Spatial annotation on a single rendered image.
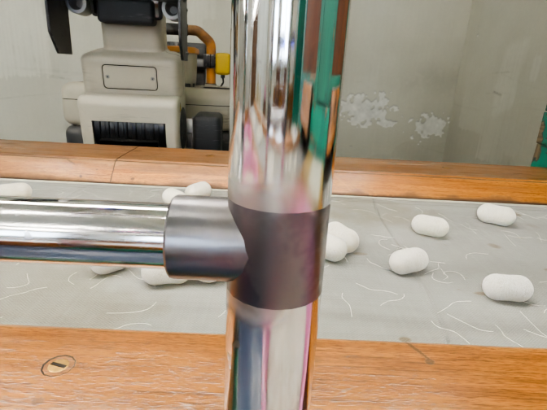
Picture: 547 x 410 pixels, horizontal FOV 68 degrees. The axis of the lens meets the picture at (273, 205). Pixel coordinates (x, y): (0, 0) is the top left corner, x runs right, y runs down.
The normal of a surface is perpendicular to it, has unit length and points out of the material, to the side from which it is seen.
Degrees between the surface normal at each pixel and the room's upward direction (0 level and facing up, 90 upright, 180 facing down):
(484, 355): 0
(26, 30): 90
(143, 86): 98
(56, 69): 90
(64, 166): 45
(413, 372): 0
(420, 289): 0
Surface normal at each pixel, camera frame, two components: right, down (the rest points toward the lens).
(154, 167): 0.04, -0.44
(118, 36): 0.07, 0.45
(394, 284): 0.05, -0.95
